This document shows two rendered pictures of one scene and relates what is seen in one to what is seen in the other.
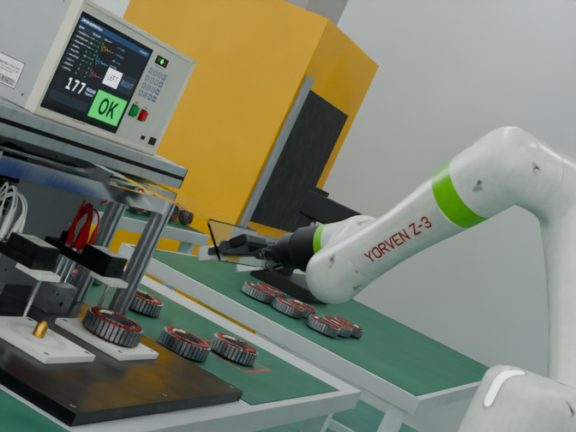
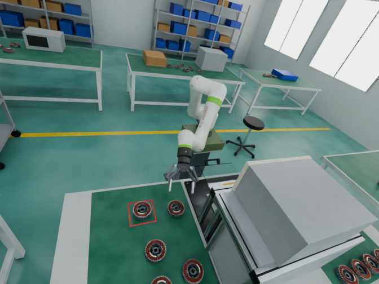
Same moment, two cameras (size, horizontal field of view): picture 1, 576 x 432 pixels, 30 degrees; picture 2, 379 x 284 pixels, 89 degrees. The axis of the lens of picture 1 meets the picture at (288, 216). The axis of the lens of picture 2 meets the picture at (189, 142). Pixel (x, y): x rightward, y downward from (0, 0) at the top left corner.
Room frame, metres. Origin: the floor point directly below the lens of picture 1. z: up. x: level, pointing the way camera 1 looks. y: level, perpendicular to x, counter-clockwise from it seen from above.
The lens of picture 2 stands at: (2.86, 0.55, 1.88)
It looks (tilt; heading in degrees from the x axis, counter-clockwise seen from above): 37 degrees down; 222
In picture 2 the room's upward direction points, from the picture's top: 16 degrees clockwise
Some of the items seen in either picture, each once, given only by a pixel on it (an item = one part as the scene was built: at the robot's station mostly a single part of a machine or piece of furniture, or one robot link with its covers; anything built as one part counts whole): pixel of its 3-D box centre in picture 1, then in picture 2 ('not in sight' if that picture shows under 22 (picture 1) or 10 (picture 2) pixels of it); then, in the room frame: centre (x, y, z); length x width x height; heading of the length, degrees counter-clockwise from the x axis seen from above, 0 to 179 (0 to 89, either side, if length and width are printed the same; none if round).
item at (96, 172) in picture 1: (93, 170); not in sight; (2.04, 0.37, 1.05); 0.06 x 0.04 x 0.04; 160
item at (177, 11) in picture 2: not in sight; (176, 9); (-1.41, -5.21, 1.41); 0.42 x 0.28 x 0.26; 72
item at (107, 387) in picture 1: (63, 343); (234, 202); (1.88, 0.26, 0.76); 0.64 x 0.47 x 0.02; 160
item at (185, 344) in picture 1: (184, 344); (175, 208); (2.29, 0.09, 0.77); 0.11 x 0.11 x 0.04
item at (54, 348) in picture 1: (36, 339); not in sight; (1.76, 0.29, 0.78); 0.15 x 0.15 x 0.01; 70
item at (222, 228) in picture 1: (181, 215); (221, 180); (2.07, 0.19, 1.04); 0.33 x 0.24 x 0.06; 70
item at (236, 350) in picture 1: (233, 349); (142, 210); (2.48, -0.02, 0.77); 0.11 x 0.11 x 0.04
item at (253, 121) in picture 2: not in sight; (248, 135); (0.21, -0.58, 0.28); 0.54 x 0.49 x 0.56; 70
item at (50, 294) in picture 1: (52, 294); not in sight; (2.04, 0.34, 0.80); 0.08 x 0.05 x 0.06; 160
